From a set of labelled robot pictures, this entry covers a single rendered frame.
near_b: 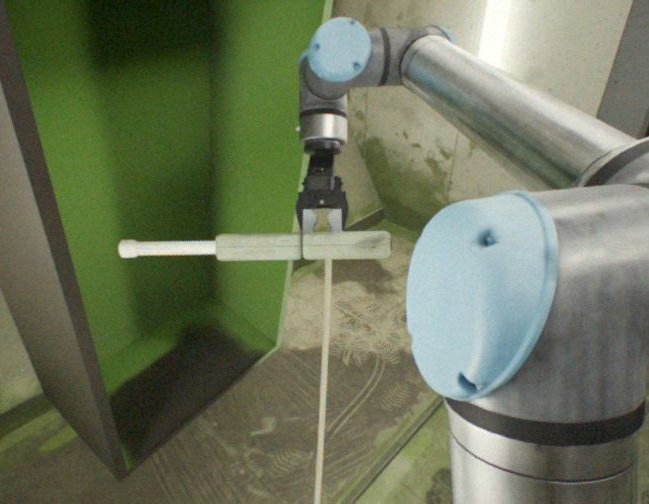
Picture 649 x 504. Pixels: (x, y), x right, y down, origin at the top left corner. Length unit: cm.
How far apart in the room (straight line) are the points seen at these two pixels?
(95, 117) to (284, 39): 44
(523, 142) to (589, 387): 27
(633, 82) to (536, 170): 192
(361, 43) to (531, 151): 37
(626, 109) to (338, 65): 180
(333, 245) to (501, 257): 56
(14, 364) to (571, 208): 200
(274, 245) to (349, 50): 34
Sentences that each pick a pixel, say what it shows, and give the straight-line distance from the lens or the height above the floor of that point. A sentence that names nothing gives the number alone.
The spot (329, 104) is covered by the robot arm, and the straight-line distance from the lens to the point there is 85.
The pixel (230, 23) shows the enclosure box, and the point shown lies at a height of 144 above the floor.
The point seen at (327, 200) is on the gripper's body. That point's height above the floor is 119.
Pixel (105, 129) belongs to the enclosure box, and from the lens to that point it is 115.
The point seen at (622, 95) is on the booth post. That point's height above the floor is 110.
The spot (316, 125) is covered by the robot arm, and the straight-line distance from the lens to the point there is 84.
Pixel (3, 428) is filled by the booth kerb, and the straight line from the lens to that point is 216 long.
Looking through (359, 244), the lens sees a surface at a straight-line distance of 76.
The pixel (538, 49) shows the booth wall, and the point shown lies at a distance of 246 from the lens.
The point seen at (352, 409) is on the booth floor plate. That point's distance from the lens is 192.
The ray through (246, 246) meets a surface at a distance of 80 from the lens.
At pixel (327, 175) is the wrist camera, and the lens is 75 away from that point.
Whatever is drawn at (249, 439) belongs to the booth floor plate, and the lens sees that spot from 186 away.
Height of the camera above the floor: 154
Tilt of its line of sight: 32 degrees down
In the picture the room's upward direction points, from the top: straight up
